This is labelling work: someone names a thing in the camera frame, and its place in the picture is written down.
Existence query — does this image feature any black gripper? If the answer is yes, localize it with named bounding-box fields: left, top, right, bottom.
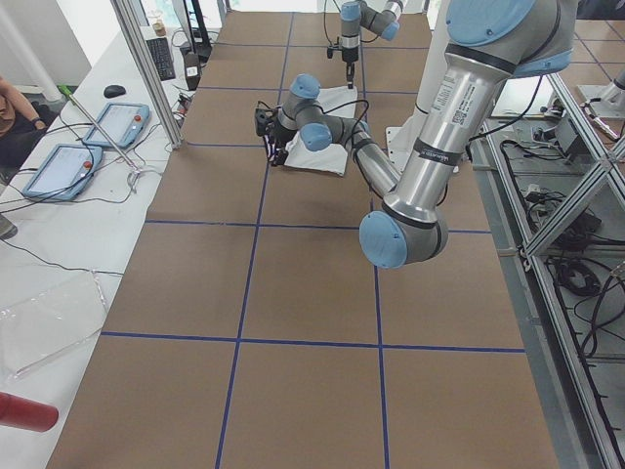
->
left=345, top=62, right=355, bottom=89
left=267, top=124, right=296, bottom=166

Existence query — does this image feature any grey cartoon print t-shirt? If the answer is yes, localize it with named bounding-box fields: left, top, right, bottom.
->
left=262, top=74, right=357, bottom=176

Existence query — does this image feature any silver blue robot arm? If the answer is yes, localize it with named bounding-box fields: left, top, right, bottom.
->
left=255, top=1, right=578, bottom=269
left=338, top=0, right=407, bottom=89

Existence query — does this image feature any black keyboard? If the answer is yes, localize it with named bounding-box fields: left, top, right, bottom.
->
left=146, top=37, right=176, bottom=81

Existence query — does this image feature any metal tongs tool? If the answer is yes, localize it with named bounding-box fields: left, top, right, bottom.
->
left=58, top=85, right=142, bottom=193

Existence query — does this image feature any blue teach pendant far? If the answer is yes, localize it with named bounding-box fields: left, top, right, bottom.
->
left=97, top=103, right=150, bottom=149

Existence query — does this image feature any blue teach pendant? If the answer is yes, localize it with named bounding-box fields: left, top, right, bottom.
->
left=97, top=103, right=150, bottom=149
left=21, top=145, right=104, bottom=202

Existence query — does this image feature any black computer mouse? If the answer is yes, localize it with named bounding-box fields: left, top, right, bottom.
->
left=103, top=85, right=126, bottom=99

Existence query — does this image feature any blue teach pendant near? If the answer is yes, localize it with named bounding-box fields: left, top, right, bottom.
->
left=21, top=145, right=104, bottom=202

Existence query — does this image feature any seated person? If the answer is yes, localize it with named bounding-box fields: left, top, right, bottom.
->
left=0, top=72, right=58, bottom=240

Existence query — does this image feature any clear plastic bag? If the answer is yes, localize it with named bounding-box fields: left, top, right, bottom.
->
left=1, top=273, right=106, bottom=381

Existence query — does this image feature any red cylinder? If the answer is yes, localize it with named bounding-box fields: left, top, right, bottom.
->
left=1, top=392, right=59, bottom=432

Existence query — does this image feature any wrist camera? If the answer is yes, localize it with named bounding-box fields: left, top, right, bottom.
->
left=254, top=107, right=275, bottom=137

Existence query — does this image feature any aluminium frame post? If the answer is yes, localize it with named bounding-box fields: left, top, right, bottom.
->
left=110, top=0, right=183, bottom=149

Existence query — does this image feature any aluminium frame rack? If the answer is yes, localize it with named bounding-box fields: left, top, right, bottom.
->
left=472, top=74, right=624, bottom=468

